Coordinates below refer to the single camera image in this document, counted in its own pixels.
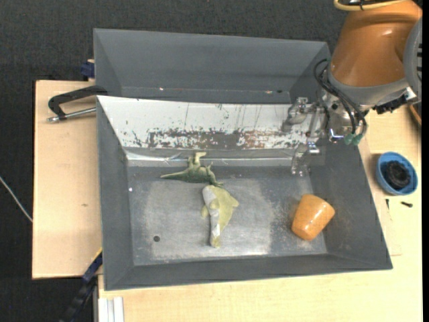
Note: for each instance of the green toy dinosaur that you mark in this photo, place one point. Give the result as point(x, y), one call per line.
point(196, 173)

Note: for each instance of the small black screw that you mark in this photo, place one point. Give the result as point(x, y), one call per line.
point(407, 204)

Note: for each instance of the yellow-green toy dolphin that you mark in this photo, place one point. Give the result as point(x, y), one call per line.
point(223, 210)

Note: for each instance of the grey metal bin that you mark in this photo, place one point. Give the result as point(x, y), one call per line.
point(187, 213)

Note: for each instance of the black ribbed round part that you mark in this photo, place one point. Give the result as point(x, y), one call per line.
point(399, 175)

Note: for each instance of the orange cup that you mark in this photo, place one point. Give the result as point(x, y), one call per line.
point(311, 218)

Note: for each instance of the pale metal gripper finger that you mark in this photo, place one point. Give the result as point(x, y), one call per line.
point(298, 112)
point(300, 161)

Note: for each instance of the blue round bowl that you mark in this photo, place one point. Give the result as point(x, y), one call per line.
point(382, 176)

